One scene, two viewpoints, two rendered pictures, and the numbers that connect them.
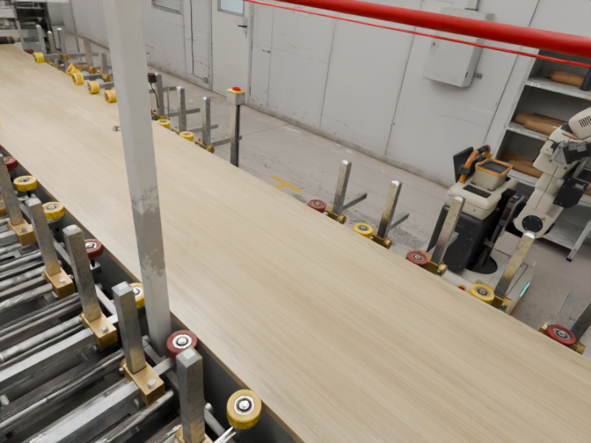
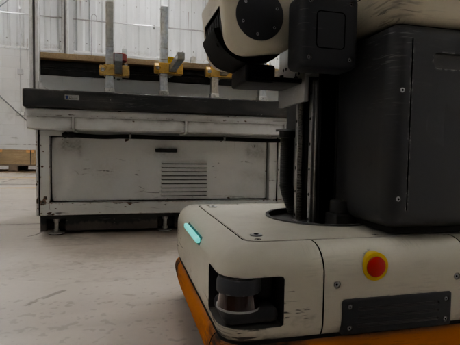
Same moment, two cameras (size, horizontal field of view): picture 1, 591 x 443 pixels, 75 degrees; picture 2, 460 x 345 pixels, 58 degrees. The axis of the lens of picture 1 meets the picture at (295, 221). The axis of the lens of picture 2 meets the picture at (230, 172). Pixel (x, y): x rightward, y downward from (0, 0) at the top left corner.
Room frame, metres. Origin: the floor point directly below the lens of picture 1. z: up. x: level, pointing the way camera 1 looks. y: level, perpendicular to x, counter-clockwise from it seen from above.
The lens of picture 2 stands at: (2.55, -2.20, 0.44)
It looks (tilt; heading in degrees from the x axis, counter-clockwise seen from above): 3 degrees down; 126
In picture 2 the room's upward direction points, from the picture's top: 1 degrees clockwise
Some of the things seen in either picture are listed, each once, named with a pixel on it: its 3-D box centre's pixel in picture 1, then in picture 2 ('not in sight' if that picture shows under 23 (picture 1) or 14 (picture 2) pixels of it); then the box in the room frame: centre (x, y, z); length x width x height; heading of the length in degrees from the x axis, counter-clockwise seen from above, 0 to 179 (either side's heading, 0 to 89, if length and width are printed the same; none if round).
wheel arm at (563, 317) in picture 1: (559, 324); (118, 68); (1.04, -0.99, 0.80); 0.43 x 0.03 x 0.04; 141
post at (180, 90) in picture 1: (182, 125); not in sight; (2.36, 0.79, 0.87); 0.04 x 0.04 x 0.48; 51
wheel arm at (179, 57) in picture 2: (492, 283); (174, 66); (1.20, -0.80, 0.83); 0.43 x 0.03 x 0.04; 141
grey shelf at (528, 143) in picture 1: (561, 150); not in sight; (3.14, -2.09, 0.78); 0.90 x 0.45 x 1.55; 51
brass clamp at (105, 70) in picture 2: (560, 339); (114, 70); (0.97, -0.95, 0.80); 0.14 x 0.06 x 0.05; 51
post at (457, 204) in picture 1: (440, 250); (214, 55); (1.27, -0.58, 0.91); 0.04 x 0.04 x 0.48; 51
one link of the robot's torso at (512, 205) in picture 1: (528, 217); (271, 45); (2.07, -1.39, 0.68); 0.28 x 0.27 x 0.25; 141
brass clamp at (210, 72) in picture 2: (428, 263); (218, 72); (1.28, -0.56, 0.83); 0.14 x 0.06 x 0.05; 51
